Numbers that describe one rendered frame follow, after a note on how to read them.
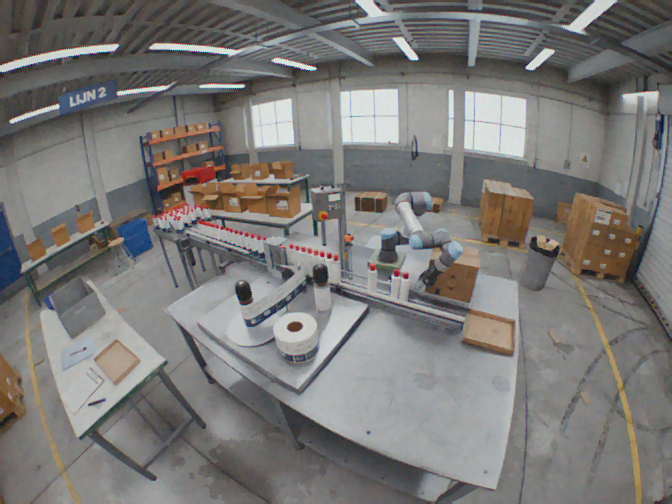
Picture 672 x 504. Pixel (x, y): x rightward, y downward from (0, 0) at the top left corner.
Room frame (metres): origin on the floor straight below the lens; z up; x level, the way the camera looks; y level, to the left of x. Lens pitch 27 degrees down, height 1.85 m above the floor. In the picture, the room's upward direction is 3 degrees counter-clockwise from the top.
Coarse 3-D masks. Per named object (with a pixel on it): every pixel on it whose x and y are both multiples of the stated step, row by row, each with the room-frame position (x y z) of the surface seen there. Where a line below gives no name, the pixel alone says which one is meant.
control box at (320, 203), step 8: (312, 192) 1.55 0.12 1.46; (320, 192) 1.51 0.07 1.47; (328, 192) 1.52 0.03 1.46; (312, 200) 1.56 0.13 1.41; (320, 200) 1.50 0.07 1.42; (312, 208) 1.58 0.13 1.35; (320, 208) 1.50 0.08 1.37; (320, 216) 1.50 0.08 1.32; (328, 216) 1.52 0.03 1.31; (336, 216) 1.54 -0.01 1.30
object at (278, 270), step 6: (264, 246) 1.58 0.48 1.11; (270, 246) 1.63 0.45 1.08; (276, 246) 1.57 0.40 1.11; (270, 252) 1.62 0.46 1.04; (276, 252) 1.57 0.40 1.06; (270, 258) 1.55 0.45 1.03; (276, 258) 1.56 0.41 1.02; (270, 264) 1.56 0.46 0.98; (270, 270) 1.57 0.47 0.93; (276, 270) 1.54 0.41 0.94; (282, 270) 1.53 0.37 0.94; (288, 270) 1.57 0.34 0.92; (276, 276) 1.54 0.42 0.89; (282, 276) 1.51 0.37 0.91
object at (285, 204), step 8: (280, 192) 3.43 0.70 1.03; (288, 192) 3.39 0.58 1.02; (296, 192) 3.19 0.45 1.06; (272, 200) 3.14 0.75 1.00; (280, 200) 3.09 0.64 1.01; (288, 200) 3.05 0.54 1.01; (296, 200) 3.20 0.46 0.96; (272, 208) 3.14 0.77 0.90; (280, 208) 3.10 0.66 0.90; (288, 208) 3.05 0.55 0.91; (296, 208) 3.18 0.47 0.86; (272, 216) 3.15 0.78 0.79; (280, 216) 3.10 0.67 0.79; (288, 216) 3.06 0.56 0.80
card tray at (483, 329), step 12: (480, 312) 1.04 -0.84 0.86; (468, 324) 0.99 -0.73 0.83; (480, 324) 0.97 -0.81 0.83; (492, 324) 0.95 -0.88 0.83; (504, 324) 0.93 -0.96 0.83; (468, 336) 0.89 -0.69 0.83; (480, 336) 0.88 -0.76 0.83; (492, 336) 0.86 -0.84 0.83; (504, 336) 0.84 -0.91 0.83; (492, 348) 0.77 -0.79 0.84; (504, 348) 0.74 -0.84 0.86
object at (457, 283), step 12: (432, 252) 1.35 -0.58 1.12; (468, 252) 1.32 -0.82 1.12; (432, 264) 1.26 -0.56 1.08; (456, 264) 1.20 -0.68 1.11; (468, 264) 1.18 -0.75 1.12; (444, 276) 1.23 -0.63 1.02; (456, 276) 1.19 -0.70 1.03; (468, 276) 1.16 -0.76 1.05; (432, 288) 1.25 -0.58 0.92; (444, 288) 1.22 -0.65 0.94; (456, 288) 1.19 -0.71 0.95; (468, 288) 1.15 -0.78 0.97; (468, 300) 1.15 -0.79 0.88
